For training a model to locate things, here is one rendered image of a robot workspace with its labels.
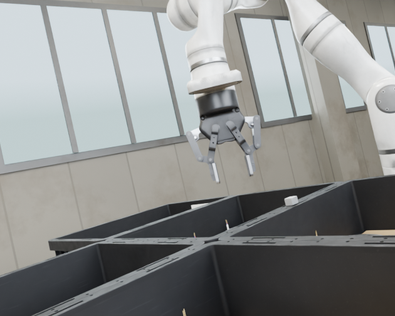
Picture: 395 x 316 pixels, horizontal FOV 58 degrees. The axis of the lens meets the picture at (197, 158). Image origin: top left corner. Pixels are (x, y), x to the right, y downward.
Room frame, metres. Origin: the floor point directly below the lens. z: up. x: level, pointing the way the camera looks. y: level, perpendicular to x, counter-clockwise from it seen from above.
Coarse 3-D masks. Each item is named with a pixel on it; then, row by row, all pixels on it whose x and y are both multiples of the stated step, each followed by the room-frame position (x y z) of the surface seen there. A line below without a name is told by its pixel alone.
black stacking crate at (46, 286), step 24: (48, 264) 0.59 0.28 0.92; (72, 264) 0.61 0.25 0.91; (96, 264) 0.64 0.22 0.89; (120, 264) 0.60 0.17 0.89; (144, 264) 0.54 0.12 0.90; (0, 288) 0.53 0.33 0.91; (24, 288) 0.56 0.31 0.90; (48, 288) 0.58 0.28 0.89; (72, 288) 0.61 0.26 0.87; (0, 312) 0.53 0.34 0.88; (24, 312) 0.55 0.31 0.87
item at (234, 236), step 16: (384, 176) 0.66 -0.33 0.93; (320, 192) 0.64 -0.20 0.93; (288, 208) 0.55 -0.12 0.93; (256, 224) 0.49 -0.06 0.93; (224, 240) 0.43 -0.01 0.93; (240, 240) 0.41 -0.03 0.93; (256, 240) 0.40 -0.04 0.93; (272, 240) 0.38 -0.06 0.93; (288, 240) 0.37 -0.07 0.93; (304, 240) 0.35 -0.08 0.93; (320, 240) 0.34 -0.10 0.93; (336, 240) 0.33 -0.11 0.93; (352, 240) 0.32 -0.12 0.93; (368, 240) 0.31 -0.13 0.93; (384, 240) 0.30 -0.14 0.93
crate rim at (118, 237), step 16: (256, 192) 0.88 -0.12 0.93; (272, 192) 0.84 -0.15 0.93; (160, 224) 0.75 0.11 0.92; (240, 224) 0.51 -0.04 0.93; (112, 240) 0.64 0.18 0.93; (128, 240) 0.60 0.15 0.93; (144, 240) 0.56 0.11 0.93; (160, 240) 0.53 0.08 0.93; (176, 240) 0.50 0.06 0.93; (192, 240) 0.48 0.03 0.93; (208, 240) 0.46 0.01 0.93
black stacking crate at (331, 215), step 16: (336, 192) 0.66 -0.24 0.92; (352, 192) 0.70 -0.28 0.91; (368, 192) 0.68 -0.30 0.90; (384, 192) 0.66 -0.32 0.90; (304, 208) 0.58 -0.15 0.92; (320, 208) 0.61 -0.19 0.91; (336, 208) 0.65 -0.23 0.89; (352, 208) 0.69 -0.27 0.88; (368, 208) 0.69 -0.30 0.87; (384, 208) 0.66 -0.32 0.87; (272, 224) 0.51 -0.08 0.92; (288, 224) 0.54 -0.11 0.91; (304, 224) 0.57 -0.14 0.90; (320, 224) 0.60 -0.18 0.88; (336, 224) 0.64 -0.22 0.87; (352, 224) 0.68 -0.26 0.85; (368, 224) 0.69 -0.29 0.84; (384, 224) 0.67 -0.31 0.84
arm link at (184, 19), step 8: (176, 0) 0.62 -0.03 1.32; (184, 0) 0.61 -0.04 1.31; (224, 0) 0.67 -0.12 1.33; (232, 0) 0.69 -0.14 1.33; (168, 8) 0.64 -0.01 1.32; (176, 8) 0.62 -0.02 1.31; (184, 8) 0.62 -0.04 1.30; (224, 8) 0.69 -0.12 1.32; (168, 16) 0.64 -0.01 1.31; (176, 16) 0.63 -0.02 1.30; (184, 16) 0.63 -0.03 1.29; (192, 16) 0.62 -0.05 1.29; (176, 24) 0.64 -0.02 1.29; (184, 24) 0.64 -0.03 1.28; (192, 24) 0.64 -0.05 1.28
